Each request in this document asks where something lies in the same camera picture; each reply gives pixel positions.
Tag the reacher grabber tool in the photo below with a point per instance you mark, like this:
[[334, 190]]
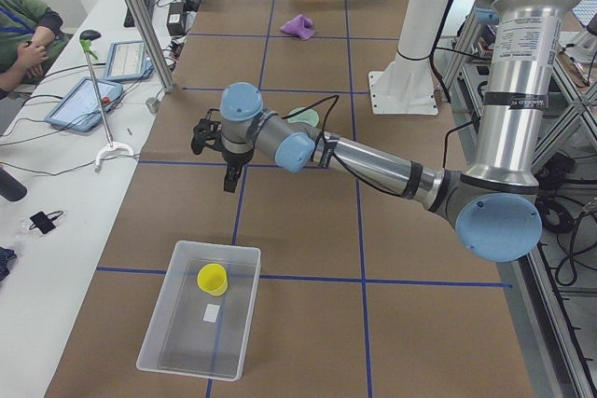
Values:
[[85, 39]]

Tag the far blue teach pendant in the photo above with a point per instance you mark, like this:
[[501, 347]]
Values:
[[127, 61]]

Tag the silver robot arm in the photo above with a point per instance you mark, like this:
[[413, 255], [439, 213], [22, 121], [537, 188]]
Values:
[[491, 203]]

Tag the mint green bowl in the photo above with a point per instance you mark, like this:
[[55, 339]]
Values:
[[303, 115]]

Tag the black power adapter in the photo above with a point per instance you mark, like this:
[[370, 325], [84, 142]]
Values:
[[176, 19]]

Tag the clear plastic bin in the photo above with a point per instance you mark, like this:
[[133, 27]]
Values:
[[193, 333]]

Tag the small black pouch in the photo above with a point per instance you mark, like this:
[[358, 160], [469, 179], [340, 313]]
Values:
[[45, 222]]

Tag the purple microfiber cloth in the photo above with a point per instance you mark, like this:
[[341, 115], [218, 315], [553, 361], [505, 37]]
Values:
[[300, 27]]

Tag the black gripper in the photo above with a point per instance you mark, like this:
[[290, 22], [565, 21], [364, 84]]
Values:
[[234, 158]]

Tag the yellow plastic cup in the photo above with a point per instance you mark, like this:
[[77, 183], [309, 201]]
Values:
[[212, 279]]

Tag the blue teach pendant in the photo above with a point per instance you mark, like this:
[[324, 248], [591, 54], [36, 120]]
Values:
[[78, 110], [127, 61]]

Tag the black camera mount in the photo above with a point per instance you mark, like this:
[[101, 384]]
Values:
[[207, 134]]

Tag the person in green shirt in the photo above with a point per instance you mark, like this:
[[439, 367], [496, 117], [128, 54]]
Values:
[[32, 39]]

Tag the aluminium frame post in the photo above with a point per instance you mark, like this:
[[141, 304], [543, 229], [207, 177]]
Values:
[[145, 27]]

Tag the near blue teach pendant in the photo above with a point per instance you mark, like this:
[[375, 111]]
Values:
[[78, 110]]

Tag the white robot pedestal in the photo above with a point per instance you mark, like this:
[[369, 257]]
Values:
[[405, 86]]

